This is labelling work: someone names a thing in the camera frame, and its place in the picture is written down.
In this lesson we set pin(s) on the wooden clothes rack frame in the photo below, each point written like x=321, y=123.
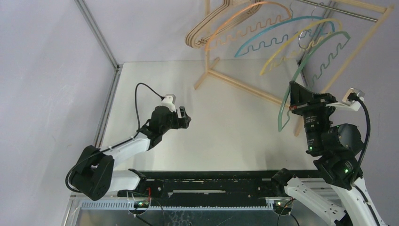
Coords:
x=384, y=11

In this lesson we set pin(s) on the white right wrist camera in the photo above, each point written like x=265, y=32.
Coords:
x=350, y=101

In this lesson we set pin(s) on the green plastic hanger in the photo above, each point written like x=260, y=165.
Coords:
x=331, y=56

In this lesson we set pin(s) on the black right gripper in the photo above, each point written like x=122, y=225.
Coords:
x=310, y=105

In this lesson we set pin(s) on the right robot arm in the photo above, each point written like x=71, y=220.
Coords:
x=342, y=171

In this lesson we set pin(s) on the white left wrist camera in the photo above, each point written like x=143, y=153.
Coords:
x=169, y=102

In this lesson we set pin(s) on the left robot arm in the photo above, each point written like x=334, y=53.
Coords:
x=94, y=174

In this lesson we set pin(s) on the right circuit board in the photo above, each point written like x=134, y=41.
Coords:
x=280, y=205

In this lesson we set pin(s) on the circuit board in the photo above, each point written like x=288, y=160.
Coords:
x=280, y=205
x=141, y=205

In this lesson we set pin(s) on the blue plastic hanger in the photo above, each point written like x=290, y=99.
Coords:
x=280, y=33

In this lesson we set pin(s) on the left circuit board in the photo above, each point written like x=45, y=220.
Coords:
x=141, y=205

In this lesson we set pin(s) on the orange plastic hanger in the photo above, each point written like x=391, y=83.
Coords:
x=201, y=35

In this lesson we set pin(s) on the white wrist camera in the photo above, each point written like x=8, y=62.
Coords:
x=350, y=101
x=169, y=102

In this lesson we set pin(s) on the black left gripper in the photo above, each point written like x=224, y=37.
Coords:
x=182, y=123

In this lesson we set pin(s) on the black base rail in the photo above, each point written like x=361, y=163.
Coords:
x=200, y=189

